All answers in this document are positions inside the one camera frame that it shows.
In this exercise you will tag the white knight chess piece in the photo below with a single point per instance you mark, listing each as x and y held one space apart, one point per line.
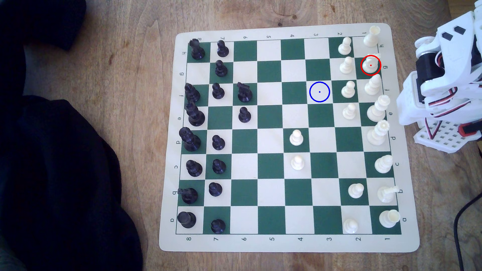
369 68
386 194

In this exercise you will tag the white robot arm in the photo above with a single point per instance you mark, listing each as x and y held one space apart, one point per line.
461 49

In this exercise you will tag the black pawn chess piece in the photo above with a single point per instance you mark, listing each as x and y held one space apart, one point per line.
244 115
222 49
218 92
218 166
218 143
218 226
221 69
215 189

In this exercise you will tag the black knight chess piece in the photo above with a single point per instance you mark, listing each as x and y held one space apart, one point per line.
244 93
188 195

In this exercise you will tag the black king chess piece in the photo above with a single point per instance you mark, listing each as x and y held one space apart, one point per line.
195 115

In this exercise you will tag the green white chess board mat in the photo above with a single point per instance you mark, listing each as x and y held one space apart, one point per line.
269 94

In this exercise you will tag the black queen chess piece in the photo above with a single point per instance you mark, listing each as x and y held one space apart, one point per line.
190 140

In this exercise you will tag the white pawn chess piece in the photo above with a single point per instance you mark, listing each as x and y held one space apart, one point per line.
350 111
348 90
344 47
346 66
297 163
296 138
356 191
350 226

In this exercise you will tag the black bishop chess piece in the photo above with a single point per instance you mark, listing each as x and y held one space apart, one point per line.
192 93
194 168

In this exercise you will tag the black rook chess piece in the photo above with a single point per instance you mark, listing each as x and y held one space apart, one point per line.
197 50
186 219

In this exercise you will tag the white queen chess piece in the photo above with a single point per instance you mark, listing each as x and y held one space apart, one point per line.
376 135

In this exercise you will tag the white king chess piece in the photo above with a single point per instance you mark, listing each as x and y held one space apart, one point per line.
376 111

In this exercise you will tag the white bishop chess piece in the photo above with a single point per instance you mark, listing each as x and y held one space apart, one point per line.
372 86
383 165

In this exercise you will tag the white rook chess piece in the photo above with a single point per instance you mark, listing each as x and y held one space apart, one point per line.
371 37
388 219

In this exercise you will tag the black cloth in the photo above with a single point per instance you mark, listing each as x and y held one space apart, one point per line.
56 169

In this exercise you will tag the red black clamp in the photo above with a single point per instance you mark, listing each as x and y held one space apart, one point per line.
469 129

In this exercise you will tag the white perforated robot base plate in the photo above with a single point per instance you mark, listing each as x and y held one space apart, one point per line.
448 137

